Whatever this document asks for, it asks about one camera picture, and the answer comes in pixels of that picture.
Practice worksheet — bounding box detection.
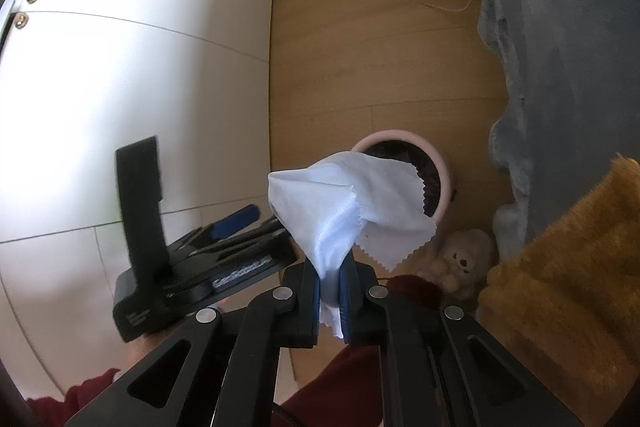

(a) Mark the white wardrobe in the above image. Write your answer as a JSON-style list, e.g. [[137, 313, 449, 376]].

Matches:
[[0, 0, 301, 403]]

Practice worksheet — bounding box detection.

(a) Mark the person's left hand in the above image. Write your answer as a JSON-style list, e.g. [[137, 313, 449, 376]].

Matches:
[[122, 329, 176, 370]]

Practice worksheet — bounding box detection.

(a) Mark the beige teddy bear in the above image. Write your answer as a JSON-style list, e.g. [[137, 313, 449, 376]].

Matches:
[[417, 228, 498, 303]]

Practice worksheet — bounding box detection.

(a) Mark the white cloth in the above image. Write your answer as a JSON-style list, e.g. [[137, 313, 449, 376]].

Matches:
[[267, 150, 437, 340]]

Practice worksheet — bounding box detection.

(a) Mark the brown fleece blanket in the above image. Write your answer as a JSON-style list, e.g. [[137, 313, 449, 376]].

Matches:
[[477, 153, 640, 427]]

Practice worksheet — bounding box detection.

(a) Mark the pink trash bin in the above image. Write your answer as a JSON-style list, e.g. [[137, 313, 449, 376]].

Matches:
[[350, 130, 457, 233]]

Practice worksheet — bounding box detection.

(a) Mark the person's maroon clothing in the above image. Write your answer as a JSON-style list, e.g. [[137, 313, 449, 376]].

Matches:
[[277, 274, 451, 427]]

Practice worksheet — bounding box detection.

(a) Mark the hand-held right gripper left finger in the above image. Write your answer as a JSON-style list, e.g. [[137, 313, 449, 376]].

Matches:
[[65, 259, 323, 427]]

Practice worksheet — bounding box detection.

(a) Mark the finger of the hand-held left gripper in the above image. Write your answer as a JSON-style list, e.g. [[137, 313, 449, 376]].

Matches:
[[171, 204, 262, 254], [191, 216, 289, 261]]

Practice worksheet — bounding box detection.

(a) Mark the black cable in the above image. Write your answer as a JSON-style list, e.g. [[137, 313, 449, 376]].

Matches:
[[272, 399, 301, 427]]

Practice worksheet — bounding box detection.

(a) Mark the person's left forearm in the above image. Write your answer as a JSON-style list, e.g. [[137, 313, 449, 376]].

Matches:
[[25, 367, 123, 418]]

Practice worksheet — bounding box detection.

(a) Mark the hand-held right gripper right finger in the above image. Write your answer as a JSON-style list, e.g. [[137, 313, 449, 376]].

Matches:
[[339, 257, 576, 427]]

